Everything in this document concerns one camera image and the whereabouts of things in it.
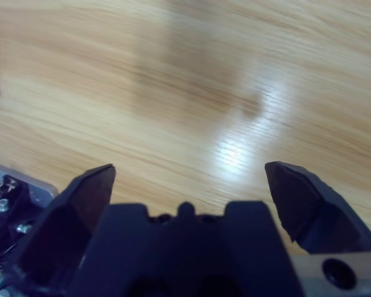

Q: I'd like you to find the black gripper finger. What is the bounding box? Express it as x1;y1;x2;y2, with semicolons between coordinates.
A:
15;163;117;297
265;161;371;255

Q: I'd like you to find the white mount plate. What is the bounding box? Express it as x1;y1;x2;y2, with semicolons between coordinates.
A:
0;163;58;207

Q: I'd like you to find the dark camera post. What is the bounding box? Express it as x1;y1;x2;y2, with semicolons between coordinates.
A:
0;174;35;270

